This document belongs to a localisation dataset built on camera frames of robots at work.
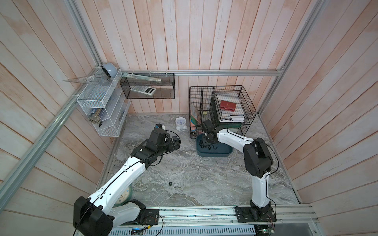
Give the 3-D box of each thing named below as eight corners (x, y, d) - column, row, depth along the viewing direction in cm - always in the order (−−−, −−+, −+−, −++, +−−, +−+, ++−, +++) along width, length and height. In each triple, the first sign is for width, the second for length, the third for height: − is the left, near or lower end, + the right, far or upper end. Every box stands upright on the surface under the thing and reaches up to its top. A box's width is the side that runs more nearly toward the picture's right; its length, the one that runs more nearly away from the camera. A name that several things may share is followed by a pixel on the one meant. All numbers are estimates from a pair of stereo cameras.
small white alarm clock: (175, 131, 111) (174, 128, 109) (175, 120, 119) (175, 117, 116) (186, 131, 111) (186, 128, 109) (186, 120, 119) (186, 117, 116)
